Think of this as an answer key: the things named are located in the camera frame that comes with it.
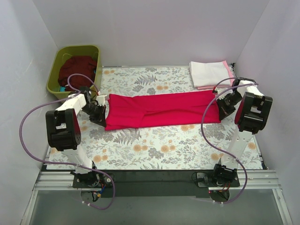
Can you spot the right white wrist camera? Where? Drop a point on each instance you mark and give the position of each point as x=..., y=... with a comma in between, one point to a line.
x=217, y=91

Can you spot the floral patterned table mat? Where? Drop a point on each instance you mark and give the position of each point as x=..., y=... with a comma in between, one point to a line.
x=174, y=147

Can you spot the olive green plastic bin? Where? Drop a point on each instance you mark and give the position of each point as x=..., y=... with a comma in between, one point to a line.
x=62, y=56

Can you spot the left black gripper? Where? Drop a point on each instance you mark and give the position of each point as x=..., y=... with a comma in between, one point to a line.
x=98, y=113

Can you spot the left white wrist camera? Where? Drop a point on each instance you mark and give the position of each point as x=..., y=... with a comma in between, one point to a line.
x=101, y=99

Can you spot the dark maroon t shirt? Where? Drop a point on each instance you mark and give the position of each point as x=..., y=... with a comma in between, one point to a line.
x=84, y=65

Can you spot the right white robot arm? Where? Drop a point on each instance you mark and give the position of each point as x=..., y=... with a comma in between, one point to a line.
x=252, y=110

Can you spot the folded white t shirt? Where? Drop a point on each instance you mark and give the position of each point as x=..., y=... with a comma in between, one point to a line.
x=195, y=70

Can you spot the folded pink t shirt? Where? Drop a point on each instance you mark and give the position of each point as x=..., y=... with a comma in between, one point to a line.
x=215, y=73

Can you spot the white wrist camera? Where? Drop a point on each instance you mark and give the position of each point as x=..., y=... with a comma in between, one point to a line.
x=217, y=91
x=101, y=99

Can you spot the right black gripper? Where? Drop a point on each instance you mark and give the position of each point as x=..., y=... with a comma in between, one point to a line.
x=224, y=107

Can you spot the bright red t shirt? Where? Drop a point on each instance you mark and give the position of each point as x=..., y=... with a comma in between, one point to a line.
x=161, y=110

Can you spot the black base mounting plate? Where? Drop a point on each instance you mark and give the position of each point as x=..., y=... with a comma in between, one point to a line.
x=149, y=183

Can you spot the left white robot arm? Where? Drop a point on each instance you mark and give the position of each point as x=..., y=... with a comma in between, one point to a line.
x=64, y=134

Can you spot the aluminium frame rail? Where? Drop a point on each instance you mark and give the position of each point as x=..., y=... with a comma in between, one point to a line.
x=63, y=180

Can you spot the teal cloth in bin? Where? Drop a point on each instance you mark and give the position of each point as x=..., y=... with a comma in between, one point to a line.
x=62, y=89

